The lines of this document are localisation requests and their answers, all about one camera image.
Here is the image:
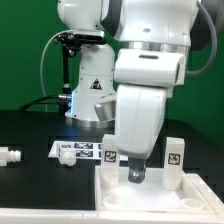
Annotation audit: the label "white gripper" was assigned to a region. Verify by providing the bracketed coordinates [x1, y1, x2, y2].
[115, 85, 167, 184]

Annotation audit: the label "white square table top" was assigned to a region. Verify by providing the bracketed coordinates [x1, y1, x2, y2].
[95, 166, 224, 215]

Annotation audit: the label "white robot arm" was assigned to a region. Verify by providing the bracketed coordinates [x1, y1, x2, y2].
[57, 0, 217, 183]

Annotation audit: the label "white sheet with tags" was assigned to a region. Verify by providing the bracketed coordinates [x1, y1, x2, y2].
[47, 139, 129, 162]

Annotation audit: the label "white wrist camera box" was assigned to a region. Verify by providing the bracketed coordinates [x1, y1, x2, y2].
[114, 49, 186, 98]

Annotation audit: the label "black base cables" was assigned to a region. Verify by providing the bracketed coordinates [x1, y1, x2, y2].
[18, 94, 73, 112]

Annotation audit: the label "white L-shaped obstacle wall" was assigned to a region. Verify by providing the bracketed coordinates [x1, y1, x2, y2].
[0, 173, 224, 224]

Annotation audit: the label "grey arm hose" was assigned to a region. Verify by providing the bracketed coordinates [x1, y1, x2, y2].
[184, 0, 219, 79]

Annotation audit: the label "white camera cable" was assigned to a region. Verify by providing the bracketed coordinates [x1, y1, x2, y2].
[39, 29, 73, 113]

